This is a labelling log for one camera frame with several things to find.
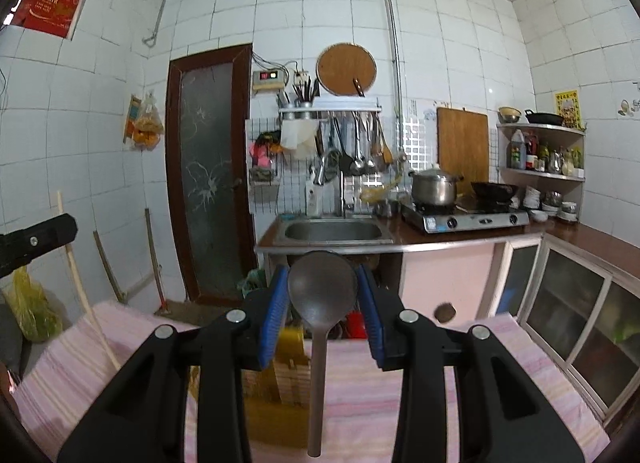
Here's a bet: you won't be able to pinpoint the wooden hanging spatula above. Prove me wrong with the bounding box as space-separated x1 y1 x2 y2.
377 115 396 166

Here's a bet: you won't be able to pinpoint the rectangular wooden cutting board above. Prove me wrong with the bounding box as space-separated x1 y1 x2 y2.
436 107 490 182

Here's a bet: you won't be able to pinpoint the chrome faucet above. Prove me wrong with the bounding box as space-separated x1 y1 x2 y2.
320 148 351 218

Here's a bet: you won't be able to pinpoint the hanging clear plastic bag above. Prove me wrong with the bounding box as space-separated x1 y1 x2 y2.
131 91 165 150

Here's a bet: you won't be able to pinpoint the steel pot with lid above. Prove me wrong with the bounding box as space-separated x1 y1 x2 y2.
408 164 464 207

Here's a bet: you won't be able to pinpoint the white corner shelf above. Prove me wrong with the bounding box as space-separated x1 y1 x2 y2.
496 122 587 182

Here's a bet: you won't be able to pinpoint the steel hanging ladle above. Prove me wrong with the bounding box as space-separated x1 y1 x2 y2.
365 113 378 174
350 113 366 176

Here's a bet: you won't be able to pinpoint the steel cutlery cup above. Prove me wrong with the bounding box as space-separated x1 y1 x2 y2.
292 75 321 108

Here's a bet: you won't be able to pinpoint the white hanging cloth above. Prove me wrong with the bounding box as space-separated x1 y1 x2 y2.
281 123 318 160

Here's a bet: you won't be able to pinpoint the steel gas stove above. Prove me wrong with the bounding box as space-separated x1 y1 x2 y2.
400 200 531 234

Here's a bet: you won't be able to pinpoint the long handled tool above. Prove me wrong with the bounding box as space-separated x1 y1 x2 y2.
145 208 168 314

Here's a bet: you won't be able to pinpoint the pink striped tablecloth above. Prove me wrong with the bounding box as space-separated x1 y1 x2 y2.
10 300 611 463

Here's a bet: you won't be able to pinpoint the dark grey spoon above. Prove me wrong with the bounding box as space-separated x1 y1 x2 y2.
287 250 358 458

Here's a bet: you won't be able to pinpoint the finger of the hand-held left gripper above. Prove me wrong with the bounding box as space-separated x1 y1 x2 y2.
0 213 78 279

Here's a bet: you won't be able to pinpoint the black pan with handles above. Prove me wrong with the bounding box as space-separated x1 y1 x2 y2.
523 109 565 125

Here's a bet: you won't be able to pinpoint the beige wall control box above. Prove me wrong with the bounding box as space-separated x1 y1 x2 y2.
251 69 290 92

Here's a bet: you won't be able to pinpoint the stainless steel sink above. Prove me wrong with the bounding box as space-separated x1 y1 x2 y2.
257 215 396 249

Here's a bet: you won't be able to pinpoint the brown wooden stick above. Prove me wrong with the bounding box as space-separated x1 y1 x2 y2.
93 230 126 304

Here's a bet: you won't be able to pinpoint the white wire wall grid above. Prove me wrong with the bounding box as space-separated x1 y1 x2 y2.
245 118 281 216

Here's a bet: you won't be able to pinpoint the bowls with lids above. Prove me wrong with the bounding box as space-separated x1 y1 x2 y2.
542 191 581 221

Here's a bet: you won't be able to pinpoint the metal wall pipe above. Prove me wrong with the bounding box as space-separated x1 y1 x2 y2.
142 0 406 154

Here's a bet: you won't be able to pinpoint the yellow wall poster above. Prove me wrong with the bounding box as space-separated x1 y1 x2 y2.
554 89 581 130

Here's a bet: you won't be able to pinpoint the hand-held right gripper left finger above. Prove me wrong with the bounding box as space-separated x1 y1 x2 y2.
57 263 291 463

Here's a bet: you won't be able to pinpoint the pale wooden stick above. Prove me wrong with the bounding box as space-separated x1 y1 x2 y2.
56 190 121 371

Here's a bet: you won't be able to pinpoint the small hanging board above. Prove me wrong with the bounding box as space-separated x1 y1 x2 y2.
123 95 143 144

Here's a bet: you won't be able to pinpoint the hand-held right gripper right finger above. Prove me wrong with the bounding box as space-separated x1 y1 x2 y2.
356 265 586 463

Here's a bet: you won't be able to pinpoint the green plastic bag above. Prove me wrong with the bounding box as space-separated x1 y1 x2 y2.
237 268 268 299

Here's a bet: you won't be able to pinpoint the round wooden board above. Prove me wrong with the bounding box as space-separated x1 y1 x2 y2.
316 43 377 96

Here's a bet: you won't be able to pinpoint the yellow perforated utensil holder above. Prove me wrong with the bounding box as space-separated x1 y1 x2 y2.
242 325 313 446

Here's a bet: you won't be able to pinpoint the black hanging spatula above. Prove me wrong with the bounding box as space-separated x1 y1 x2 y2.
332 115 356 176

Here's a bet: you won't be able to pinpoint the white wall utensil rack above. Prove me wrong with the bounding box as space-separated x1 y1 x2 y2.
277 97 383 121

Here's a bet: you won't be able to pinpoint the yellow plastic bag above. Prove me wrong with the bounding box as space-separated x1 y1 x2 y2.
2 267 63 343

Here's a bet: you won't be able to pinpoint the brown framed glass door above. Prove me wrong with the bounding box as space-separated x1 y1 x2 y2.
165 43 258 308

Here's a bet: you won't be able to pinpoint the black wok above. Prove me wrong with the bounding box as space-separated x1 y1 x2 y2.
470 181 521 208

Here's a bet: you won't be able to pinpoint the red cardboard box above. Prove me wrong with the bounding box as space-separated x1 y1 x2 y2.
11 0 85 38

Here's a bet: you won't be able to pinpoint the glass door cabinet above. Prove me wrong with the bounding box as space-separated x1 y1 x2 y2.
492 233 640 424

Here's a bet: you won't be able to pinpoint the large oil bottle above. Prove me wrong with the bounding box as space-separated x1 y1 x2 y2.
510 129 527 168

